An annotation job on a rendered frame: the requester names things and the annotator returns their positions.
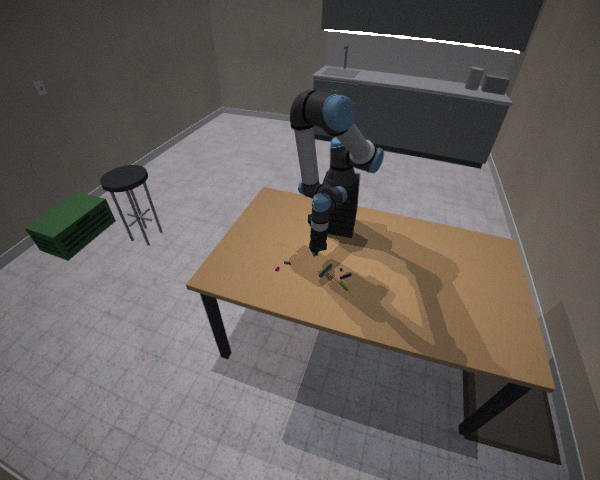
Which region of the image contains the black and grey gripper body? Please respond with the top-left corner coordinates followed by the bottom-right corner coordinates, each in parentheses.
top-left (308, 214), bottom-right (329, 252)

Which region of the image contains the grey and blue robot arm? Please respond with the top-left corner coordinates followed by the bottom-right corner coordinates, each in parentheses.
top-left (290, 90), bottom-right (384, 224)

